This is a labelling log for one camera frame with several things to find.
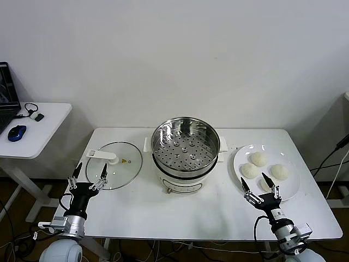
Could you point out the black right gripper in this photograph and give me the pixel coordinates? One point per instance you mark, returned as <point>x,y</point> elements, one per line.
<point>270,203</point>

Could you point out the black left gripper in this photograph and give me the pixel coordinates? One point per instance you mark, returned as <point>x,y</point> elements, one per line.
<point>80,200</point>

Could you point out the white steamed baozi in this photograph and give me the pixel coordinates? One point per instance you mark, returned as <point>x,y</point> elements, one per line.
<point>263,186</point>
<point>259,159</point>
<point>249,171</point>
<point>279,172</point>

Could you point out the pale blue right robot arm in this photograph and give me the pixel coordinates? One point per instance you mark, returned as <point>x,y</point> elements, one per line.
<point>289,234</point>

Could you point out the perforated steel steamer basket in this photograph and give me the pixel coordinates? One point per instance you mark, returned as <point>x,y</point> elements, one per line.
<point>188,148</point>

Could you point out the round white plate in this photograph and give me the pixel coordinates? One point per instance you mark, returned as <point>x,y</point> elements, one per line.
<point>290,188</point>

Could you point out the white side table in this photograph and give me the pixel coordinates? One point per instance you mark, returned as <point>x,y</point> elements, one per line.
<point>46,131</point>

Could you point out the small white device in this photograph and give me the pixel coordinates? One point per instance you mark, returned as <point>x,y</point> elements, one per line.
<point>33,115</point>

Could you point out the blue computer mouse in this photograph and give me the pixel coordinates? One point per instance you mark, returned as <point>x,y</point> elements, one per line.
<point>17,133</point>

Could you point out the black laptop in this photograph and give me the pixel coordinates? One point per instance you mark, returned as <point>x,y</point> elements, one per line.
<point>6,109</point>

